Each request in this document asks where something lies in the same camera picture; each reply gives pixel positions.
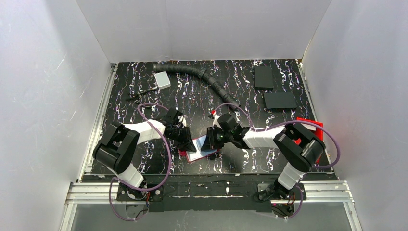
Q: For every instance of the black flat pad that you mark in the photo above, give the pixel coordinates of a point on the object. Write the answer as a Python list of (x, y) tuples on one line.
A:
[(263, 78), (279, 100)]

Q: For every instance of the red card holder wallet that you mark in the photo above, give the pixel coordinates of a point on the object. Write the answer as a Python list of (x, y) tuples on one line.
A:
[(194, 156)]

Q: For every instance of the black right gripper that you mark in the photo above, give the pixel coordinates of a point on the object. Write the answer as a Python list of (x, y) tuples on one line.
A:
[(218, 138)]

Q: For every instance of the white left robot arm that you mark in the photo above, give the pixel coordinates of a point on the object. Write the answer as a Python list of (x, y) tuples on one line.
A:
[(117, 146)]

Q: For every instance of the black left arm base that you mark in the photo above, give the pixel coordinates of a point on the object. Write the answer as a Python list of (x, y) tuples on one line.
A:
[(126, 194)]

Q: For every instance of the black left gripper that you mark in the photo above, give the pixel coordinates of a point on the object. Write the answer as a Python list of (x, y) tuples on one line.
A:
[(178, 133)]

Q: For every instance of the black pliers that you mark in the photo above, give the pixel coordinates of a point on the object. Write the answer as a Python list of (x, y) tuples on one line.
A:
[(137, 96)]

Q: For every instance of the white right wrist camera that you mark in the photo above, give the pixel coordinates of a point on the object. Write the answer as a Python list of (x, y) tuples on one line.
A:
[(213, 115)]

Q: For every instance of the red plastic tray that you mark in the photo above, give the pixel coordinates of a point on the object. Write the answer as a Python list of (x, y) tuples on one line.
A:
[(318, 132)]

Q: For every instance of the black flat pad upper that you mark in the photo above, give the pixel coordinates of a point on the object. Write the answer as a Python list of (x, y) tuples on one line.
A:
[(263, 78)]

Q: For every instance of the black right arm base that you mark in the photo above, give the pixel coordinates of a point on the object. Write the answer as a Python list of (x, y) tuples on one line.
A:
[(285, 203)]

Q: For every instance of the small grey box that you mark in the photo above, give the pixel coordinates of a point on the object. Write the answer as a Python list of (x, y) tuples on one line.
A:
[(162, 80)]

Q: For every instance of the black flat pad lower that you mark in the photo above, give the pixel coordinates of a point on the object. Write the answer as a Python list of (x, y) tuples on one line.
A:
[(279, 100)]

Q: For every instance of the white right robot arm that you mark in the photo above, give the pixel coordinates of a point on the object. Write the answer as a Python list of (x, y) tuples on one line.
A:
[(300, 146)]

